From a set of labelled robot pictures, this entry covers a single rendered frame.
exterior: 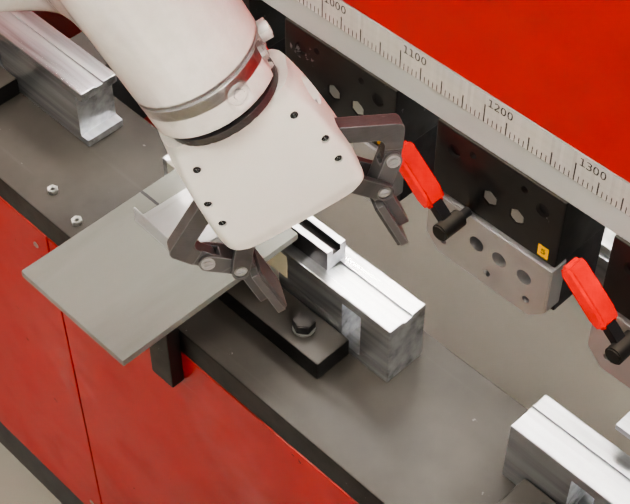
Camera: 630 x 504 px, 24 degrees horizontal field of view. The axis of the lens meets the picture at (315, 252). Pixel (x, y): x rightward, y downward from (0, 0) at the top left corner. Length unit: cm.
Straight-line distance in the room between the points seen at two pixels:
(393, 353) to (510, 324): 124
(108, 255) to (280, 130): 83
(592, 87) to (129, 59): 47
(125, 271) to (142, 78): 85
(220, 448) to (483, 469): 39
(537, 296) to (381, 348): 34
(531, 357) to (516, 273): 149
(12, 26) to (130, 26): 125
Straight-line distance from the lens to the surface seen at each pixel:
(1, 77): 206
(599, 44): 115
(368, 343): 168
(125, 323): 161
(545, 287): 135
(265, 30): 86
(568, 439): 157
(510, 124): 126
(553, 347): 288
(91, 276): 166
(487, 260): 139
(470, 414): 169
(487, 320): 290
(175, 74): 81
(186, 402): 188
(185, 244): 93
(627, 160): 119
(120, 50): 81
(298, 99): 86
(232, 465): 189
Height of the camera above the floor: 225
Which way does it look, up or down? 49 degrees down
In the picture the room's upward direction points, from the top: straight up
